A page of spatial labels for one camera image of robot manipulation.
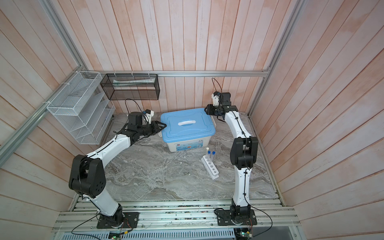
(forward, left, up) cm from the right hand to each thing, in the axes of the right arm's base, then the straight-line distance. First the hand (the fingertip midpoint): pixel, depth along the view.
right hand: (207, 108), depth 97 cm
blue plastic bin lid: (-12, +13, -3) cm, 18 cm away
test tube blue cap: (-31, 0, -5) cm, 32 cm away
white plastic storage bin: (-24, +15, -3) cm, 28 cm away
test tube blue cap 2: (-32, -3, -4) cm, 32 cm away
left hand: (-18, +25, +1) cm, 31 cm away
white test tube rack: (-35, -2, -16) cm, 39 cm away
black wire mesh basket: (+15, +54, +6) cm, 56 cm away
